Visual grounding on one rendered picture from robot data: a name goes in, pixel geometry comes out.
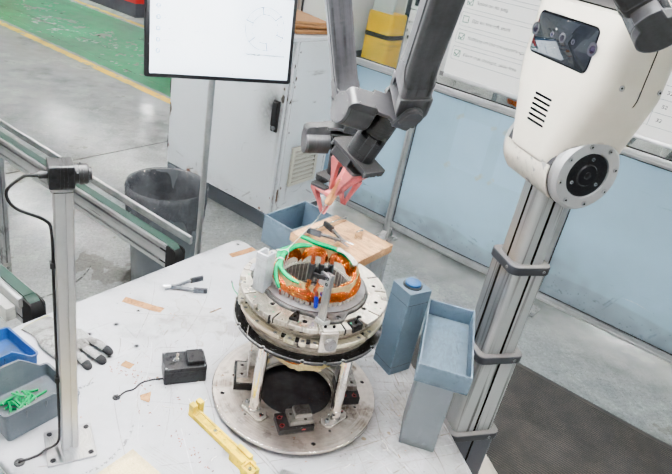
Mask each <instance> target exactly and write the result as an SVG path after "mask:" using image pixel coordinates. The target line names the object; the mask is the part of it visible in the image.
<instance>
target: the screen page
mask: <svg viewBox="0 0 672 474"><path fill-rule="evenodd" d="M293 8H294V0H150V63H149V73H165V74H183V75H200V76H217V77H234V78H251V79H269V80H286V81H287V73H288V62H289V51H290V41H291V30H292V19H293Z"/></svg>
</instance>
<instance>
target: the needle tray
mask: <svg viewBox="0 0 672 474"><path fill-rule="evenodd" d="M474 335H475V311H474V310H471V309H467V308H463V307H460V306H456V305H453V304H449V303H445V302H442V301H438V300H434V299H431V298H429V301H428V305H427V308H426V312H425V316H424V322H423V328H422V334H421V340H420V345H419V351H418V357H417V363H416V369H415V375H414V381H413V384H412V387H411V390H410V394H409V397H408V400H407V403H406V407H405V410H404V414H403V420H402V425H401V431H400V436H399V442H400V443H404V444H407V445H410V446H413V447H417V448H420V449H423V450H426V451H430V452H433V451H434V448H435V445H436V442H437V439H438V436H439V433H440V430H441V428H442V425H443V422H444V419H445V416H446V413H447V410H448V407H449V405H450V402H451V399H452V396H453V393H454V392H455V393H458V394H462V395H465V396H467V394H468V392H469V389H470V386H471V383H472V381H473V365H474Z"/></svg>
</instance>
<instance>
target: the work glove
mask: <svg viewBox="0 0 672 474"><path fill-rule="evenodd" d="M21 330H22V331H25V332H27V333H29V334H30V335H32V336H33V337H35V338H36V340H37V342H38V345H39V346H40V347H41V348H42V349H43V350H44V351H45V352H47V353H48V354H49V355H51V356H52V357H54V358H55V346H54V321H53V318H52V317H51V316H49V315H46V316H44V317H41V318H39V319H37V320H35V321H34V322H32V323H30V324H28V325H26V326H25V327H23V328H22V329H21ZM76 331H77V361H78V362H79V363H80V364H81V365H82V367H83V368H84V369H85V370H90V369H92V363H91V362H90V360H89V359H88V358H87V357H86V356H85V355H84V354H83V353H85V354H87V355H88V356H90V357H91V358H93V359H94V360H95V361H96V362H98V363H99V364H100V365H104V364H106V363H107V359H106V357H105V356H104V355H102V354H100V353H99V352H98V351H97V350H96V349H94V348H93V347H92V346H94V347H96V348H98V349H99V350H101V351H102V352H104V353H105V354H106V355H112V354H113V353H114V351H113V349H112V348H111V347H110V346H109V345H107V344H106V343H104V342H103V341H101V340H99V339H97V338H93V337H92V336H90V335H89V334H88V333H86V332H85V331H83V330H82V329H80V328H77V327H76ZM82 352H83V353H82Z"/></svg>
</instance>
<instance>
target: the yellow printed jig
mask: <svg viewBox="0 0 672 474"><path fill-rule="evenodd" d="M204 403H205V401H204V400H202V399H201V398H198V399H197V400H196V403H195V402H194V401H193V402H191V403H189V412H188V415H189V416H190V417H191V418H192V419H193V420H194V421H195V422H196V423H197V424H198V425H199V426H200V427H201V428H202V429H204V430H205V431H206V432H207V433H208V434H209V435H210V436H211V437H212V438H213V439H214V440H215V441H216V442H217V443H218V444H219V445H220V446H221V447H222V448H223V449H224V450H225V451H226V452H227V453H228V454H229V458H228V460H229V461H230V462H232V463H233V464H234V465H235V466H236V467H237V468H238V469H239V470H240V473H241V474H259V471H260V468H259V467H258V466H257V465H256V463H257V462H255V461H254V460H253V455H252V454H251V453H250V452H249V451H248V450H247V449H246V448H245V447H244V446H243V445H242V444H241V443H240V444H239V445H237V444H236V443H235V442H234V441H233V440H232V439H231V438H230V437H229V436H228V435H227V434H225V433H224V432H223V431H222V430H221V429H220V428H219V427H218V426H217V425H216V424H215V423H214V422H213V421H212V420H211V419H209V418H208V417H207V416H206V415H205V414H204Z"/></svg>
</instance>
